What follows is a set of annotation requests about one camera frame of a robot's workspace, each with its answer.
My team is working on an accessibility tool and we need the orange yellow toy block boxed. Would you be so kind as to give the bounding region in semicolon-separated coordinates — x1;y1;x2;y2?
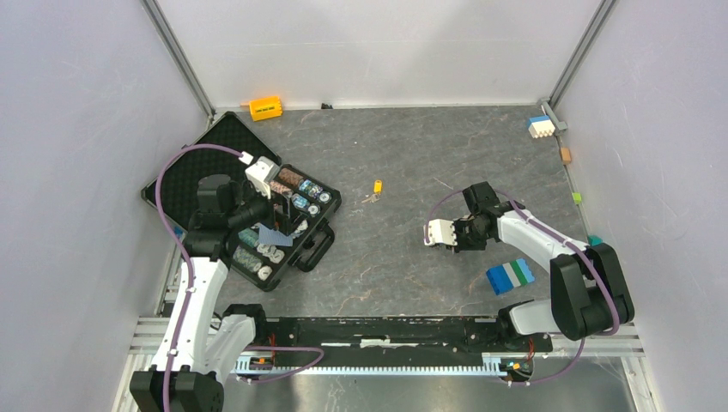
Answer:
248;96;283;122

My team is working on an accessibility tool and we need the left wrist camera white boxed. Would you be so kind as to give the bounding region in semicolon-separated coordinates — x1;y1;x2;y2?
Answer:
246;156;281;200

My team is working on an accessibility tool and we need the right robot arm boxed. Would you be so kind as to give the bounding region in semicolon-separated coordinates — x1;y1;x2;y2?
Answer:
448;182;635;350

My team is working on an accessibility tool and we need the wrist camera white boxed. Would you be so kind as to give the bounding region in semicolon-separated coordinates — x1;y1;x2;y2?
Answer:
423;219;458;246
246;156;281;200

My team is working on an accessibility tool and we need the small orange cube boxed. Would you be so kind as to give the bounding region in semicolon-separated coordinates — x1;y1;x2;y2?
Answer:
560;147;572;165

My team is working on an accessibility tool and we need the blue green white block stack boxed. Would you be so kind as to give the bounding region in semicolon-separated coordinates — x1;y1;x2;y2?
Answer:
486;258;535;295

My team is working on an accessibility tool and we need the small teal cube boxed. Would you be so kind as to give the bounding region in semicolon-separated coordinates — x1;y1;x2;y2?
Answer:
587;234;604;246

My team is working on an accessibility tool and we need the black poker chip case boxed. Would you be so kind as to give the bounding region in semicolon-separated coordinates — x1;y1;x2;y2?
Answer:
141;112;342;292

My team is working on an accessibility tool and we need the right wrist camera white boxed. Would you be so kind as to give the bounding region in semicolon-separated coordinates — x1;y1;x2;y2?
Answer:
423;219;458;246

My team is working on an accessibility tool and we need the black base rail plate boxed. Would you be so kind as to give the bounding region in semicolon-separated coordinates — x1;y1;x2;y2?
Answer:
234;316;553;374

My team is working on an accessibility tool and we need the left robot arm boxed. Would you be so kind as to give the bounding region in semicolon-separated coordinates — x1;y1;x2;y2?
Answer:
130;174;271;411

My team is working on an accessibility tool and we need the key with yellow tag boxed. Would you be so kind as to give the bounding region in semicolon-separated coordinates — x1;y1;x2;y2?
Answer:
361;179;383;203

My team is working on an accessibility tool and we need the blue white toy block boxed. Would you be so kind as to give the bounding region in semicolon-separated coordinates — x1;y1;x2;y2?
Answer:
527;115;556;139

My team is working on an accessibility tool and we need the blue playing card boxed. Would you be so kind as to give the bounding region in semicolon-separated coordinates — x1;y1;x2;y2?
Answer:
258;225;294;247

